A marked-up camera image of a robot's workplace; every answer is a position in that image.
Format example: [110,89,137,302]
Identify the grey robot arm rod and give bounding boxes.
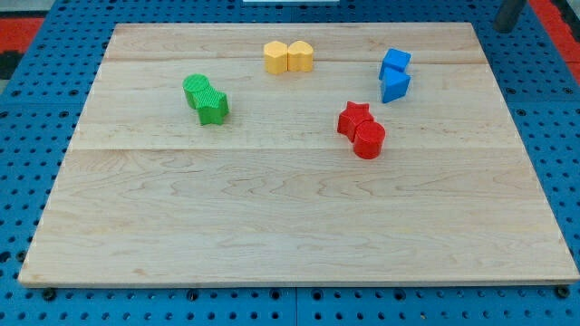
[492,0,527,34]

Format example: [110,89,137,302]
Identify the blue triangle block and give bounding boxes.
[381,68,411,103]

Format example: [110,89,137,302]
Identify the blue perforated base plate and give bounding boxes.
[1,1,579,325]

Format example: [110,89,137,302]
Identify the green star block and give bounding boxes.
[193,86,229,125]

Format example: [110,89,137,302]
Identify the blue cube block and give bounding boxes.
[379,48,411,80]

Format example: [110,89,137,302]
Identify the wooden board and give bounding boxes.
[19,23,579,288]

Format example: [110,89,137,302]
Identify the green cylinder block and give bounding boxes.
[182,73,210,110]

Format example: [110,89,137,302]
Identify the red cylinder block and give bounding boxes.
[353,121,386,159]

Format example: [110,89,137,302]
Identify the yellow heart block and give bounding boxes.
[287,41,314,72]

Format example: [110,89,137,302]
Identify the red star block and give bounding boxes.
[337,101,374,142]

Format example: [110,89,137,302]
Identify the yellow hexagon block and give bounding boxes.
[263,41,288,74]

